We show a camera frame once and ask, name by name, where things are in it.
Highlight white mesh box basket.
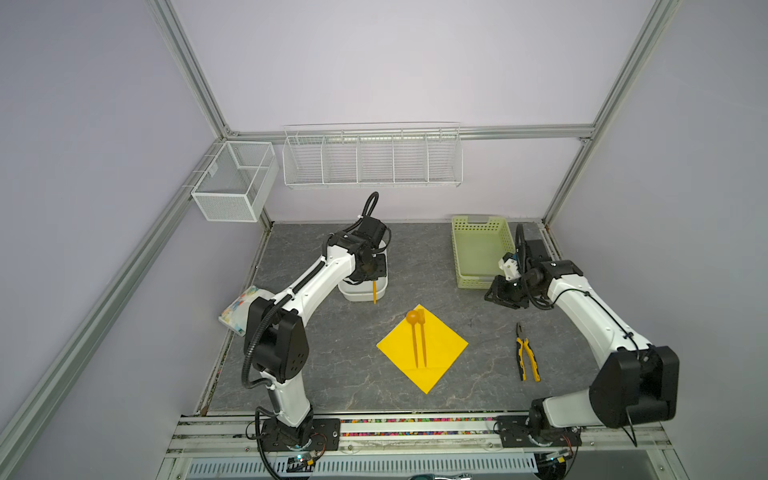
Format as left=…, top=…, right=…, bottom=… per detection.
left=192, top=141, right=279, bottom=223

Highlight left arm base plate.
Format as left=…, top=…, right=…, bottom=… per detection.
left=261, top=416, right=341, bottom=452

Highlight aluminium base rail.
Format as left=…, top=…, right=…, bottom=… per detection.
left=164, top=412, right=673, bottom=457

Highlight orange plastic spoon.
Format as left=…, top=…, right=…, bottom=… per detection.
left=406, top=310, right=419, bottom=368

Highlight yellow paper napkin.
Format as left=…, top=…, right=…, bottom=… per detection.
left=377, top=304, right=468, bottom=394

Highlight white oval plastic tub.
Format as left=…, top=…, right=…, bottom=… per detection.
left=337, top=258, right=389, bottom=302

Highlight yellow black pliers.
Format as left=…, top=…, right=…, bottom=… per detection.
left=515, top=323, right=541, bottom=382

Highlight green perforated plastic basket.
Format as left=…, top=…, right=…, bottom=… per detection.
left=451, top=215, right=516, bottom=290

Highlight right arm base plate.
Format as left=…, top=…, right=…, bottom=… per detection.
left=492, top=414, right=582, bottom=448

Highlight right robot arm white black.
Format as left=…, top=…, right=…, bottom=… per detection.
left=484, top=226, right=680, bottom=445

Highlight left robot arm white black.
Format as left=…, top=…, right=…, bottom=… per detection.
left=240, top=191, right=391, bottom=431

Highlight orange plastic fork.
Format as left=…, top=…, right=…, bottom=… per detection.
left=416, top=309, right=428, bottom=367

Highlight white wire wall rack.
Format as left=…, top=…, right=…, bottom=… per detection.
left=283, top=122, right=464, bottom=189

